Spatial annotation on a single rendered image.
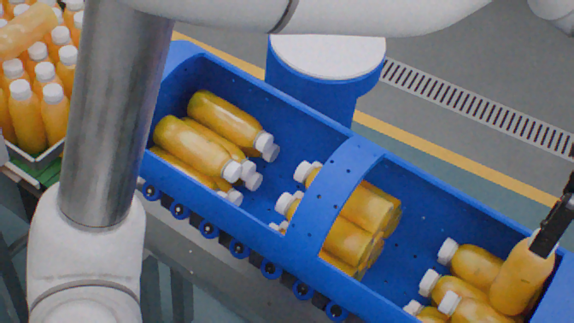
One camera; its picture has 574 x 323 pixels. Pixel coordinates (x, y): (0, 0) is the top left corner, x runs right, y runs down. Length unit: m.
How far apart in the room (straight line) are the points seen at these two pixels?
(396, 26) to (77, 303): 0.53
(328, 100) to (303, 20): 1.10
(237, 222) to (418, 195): 0.36
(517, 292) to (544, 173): 1.91
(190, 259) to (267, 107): 0.35
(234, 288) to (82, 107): 0.73
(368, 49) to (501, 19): 2.05
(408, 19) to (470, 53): 2.83
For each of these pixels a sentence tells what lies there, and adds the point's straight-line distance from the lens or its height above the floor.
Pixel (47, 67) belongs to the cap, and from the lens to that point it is 1.62.
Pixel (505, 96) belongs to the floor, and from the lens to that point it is 3.35.
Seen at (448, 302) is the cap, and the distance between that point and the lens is 1.27.
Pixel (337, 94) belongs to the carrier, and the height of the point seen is 0.99.
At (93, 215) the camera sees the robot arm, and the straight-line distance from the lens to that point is 0.99.
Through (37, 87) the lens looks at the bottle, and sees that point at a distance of 1.64.
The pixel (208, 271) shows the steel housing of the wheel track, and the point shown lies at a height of 0.86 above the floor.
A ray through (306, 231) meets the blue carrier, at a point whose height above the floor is 1.17.
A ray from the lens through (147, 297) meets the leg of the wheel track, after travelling 1.99.
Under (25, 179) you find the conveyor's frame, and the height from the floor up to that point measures 0.90.
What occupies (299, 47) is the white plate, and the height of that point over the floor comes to 1.04.
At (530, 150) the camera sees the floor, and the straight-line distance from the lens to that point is 3.16.
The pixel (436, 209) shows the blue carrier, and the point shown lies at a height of 1.07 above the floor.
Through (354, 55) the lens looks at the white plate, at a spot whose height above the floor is 1.04.
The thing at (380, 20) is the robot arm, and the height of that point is 1.77.
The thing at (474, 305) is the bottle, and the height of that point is 1.13.
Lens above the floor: 2.17
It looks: 50 degrees down
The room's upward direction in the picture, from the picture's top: 8 degrees clockwise
